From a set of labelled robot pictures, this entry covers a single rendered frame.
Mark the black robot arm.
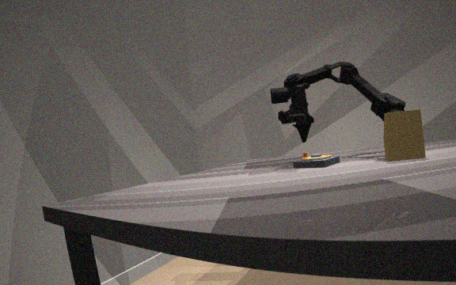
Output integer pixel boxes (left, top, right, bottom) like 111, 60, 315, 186
271, 62, 405, 124

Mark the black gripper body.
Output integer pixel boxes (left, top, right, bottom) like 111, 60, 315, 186
287, 100, 314, 124

